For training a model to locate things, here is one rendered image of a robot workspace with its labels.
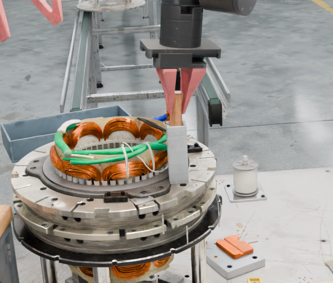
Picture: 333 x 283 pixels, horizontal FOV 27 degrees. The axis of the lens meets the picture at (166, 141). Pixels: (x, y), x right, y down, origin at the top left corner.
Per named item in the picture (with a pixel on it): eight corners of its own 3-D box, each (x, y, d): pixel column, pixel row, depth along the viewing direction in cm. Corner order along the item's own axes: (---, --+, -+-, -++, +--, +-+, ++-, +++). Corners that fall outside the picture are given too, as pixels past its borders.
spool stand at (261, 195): (267, 200, 166) (268, 161, 163) (229, 202, 166) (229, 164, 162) (259, 184, 175) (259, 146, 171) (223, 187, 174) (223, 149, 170)
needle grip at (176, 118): (182, 133, 101) (184, 93, 99) (170, 134, 100) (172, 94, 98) (179, 129, 102) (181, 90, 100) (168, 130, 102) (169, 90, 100)
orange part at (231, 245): (254, 252, 142) (254, 247, 141) (234, 259, 139) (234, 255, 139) (235, 238, 147) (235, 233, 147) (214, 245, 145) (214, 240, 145)
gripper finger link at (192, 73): (203, 119, 98) (208, 53, 95) (153, 121, 96) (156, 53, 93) (191, 105, 104) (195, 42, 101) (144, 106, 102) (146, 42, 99)
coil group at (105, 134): (140, 143, 116) (138, 119, 115) (103, 144, 116) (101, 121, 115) (140, 139, 118) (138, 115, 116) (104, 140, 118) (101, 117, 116)
